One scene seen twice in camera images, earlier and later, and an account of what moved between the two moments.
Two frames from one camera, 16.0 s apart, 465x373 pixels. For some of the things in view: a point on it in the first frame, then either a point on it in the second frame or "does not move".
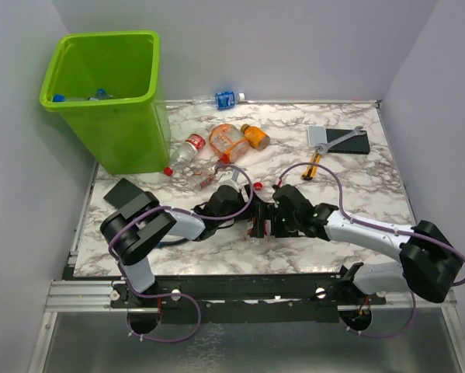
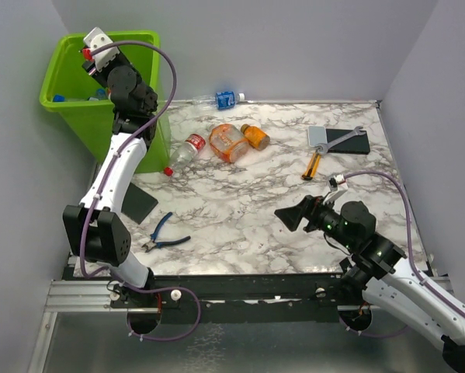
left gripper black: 241,200 → 99,75
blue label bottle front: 101,95 does not move
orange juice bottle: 258,138 does not move
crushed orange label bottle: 228,143 does not move
